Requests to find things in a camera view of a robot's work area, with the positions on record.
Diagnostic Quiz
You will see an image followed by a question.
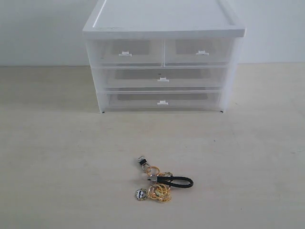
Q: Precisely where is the clear wide drawer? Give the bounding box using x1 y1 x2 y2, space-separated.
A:
100 88 222 110
102 68 227 88

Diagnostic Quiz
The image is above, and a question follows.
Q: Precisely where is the gold keychain with black strap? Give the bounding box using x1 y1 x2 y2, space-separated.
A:
134 156 194 203

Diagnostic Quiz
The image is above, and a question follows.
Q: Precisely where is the clear wide bottom drawer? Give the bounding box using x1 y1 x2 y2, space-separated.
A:
100 88 222 110

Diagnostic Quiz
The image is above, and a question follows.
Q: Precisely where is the white plastic drawer cabinet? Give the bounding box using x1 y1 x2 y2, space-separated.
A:
82 0 246 113

